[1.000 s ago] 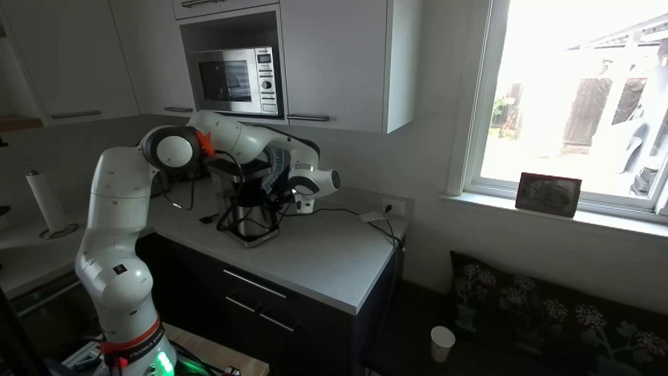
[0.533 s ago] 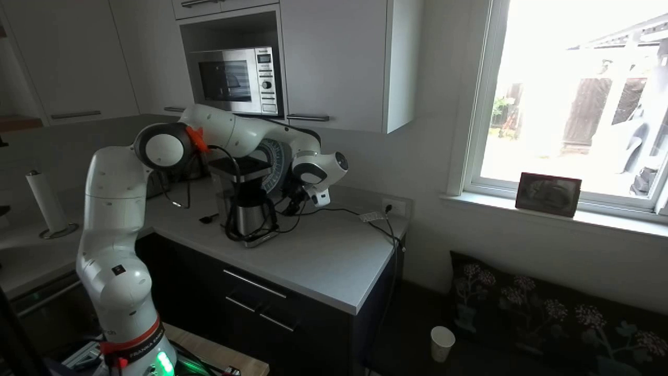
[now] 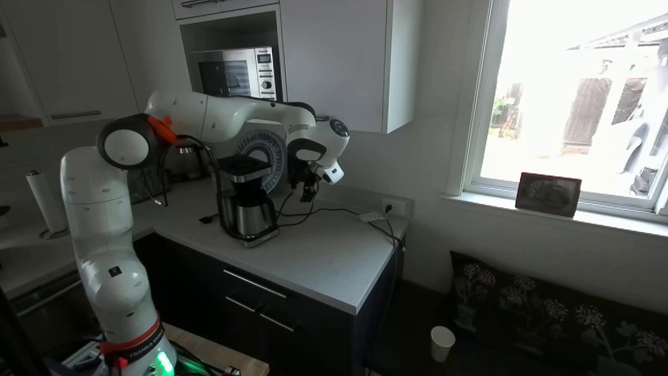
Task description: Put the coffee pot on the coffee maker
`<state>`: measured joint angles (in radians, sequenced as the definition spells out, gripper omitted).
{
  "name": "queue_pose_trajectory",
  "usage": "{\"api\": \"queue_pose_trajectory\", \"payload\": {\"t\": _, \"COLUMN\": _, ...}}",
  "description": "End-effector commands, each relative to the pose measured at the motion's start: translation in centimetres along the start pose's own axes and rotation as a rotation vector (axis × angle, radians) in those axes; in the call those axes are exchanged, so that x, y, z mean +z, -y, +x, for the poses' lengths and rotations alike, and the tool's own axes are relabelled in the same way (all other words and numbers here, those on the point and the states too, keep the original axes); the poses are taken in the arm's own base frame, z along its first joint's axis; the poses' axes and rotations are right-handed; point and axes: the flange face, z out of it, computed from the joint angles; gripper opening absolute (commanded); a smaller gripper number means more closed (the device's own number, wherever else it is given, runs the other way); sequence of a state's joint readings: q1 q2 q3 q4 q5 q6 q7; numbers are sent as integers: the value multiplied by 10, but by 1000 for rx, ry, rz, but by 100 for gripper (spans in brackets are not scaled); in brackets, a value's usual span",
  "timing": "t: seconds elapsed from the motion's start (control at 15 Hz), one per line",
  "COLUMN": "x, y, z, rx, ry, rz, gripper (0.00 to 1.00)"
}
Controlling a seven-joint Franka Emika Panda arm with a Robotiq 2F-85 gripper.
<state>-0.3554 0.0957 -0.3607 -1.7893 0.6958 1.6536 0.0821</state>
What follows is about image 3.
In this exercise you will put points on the dark floral sofa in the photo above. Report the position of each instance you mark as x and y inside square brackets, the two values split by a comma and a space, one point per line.
[543, 314]

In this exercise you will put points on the white wall outlet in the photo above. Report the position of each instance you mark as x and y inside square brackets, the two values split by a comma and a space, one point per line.
[394, 207]

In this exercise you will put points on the white framed window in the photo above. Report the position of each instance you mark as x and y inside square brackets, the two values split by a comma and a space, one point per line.
[555, 85]

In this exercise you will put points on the small dark picture frame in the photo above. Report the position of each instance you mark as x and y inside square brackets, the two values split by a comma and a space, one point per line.
[547, 195]

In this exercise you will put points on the blue patterned decorative plate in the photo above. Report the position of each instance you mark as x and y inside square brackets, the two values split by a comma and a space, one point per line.
[267, 149]

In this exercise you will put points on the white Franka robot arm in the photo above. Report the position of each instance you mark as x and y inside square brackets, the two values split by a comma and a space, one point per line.
[96, 209]

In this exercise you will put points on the white paper towel roll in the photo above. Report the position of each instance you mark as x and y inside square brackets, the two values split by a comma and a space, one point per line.
[43, 202]

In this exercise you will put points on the dark under-counter appliance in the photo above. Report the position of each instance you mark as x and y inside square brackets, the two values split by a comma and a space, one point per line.
[48, 314]

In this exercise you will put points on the dark lower drawer cabinet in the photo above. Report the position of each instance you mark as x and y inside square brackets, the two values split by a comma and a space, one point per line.
[209, 293]

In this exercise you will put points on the white paper cup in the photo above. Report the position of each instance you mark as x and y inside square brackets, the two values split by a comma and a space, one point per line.
[443, 345]

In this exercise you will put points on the wooden wall shelf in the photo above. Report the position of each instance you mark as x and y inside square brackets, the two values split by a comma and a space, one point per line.
[21, 124]

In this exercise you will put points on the wooden robot platform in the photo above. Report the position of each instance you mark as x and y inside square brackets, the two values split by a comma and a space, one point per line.
[221, 357]

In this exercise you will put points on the stainless steel microwave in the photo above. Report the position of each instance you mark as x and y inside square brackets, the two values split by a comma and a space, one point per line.
[253, 75]

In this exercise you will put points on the white wall cabinet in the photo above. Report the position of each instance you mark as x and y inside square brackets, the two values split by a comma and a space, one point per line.
[335, 64]

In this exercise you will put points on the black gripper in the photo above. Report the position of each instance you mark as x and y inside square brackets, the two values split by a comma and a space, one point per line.
[306, 174]

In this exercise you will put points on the small black object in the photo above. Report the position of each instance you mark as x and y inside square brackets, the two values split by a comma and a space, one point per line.
[208, 219]

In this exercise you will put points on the black steel coffee maker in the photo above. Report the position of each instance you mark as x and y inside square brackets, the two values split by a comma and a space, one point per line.
[240, 171]

